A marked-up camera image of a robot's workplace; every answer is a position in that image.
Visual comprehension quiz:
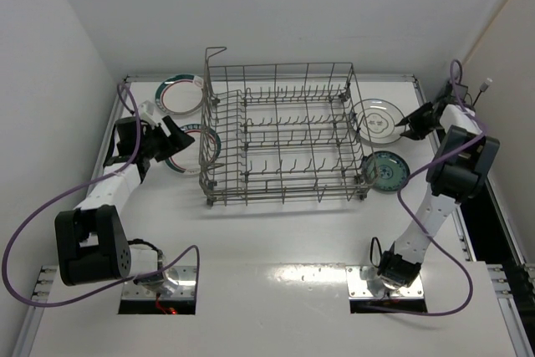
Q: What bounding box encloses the green red rimmed plate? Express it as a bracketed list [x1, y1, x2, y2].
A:
[165, 123, 222, 176]
[155, 74, 204, 118]

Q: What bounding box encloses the white plate teal line pattern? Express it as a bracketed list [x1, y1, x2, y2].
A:
[349, 99, 405, 146]

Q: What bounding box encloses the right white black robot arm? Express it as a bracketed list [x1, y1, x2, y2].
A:
[377, 104, 500, 289]

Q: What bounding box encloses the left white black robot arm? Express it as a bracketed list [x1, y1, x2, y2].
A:
[54, 116, 195, 286]

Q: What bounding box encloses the blue floral teal plate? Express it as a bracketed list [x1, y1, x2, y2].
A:
[362, 150, 410, 193]

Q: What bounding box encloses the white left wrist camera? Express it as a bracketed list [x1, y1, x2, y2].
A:
[138, 100, 164, 127]

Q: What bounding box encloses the black cable with white plug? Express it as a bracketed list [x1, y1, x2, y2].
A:
[471, 76, 493, 105]

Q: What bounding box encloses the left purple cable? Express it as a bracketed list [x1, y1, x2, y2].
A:
[2, 83, 201, 307]

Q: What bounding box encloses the grey wire dish rack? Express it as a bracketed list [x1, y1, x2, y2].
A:
[199, 47, 374, 206]

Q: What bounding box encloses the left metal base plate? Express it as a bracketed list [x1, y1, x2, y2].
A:
[121, 266, 197, 301]

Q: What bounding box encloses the metal base plate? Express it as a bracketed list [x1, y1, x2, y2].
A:
[121, 266, 197, 301]
[345, 265, 425, 301]

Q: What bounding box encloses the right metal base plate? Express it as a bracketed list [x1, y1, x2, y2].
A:
[345, 265, 425, 301]

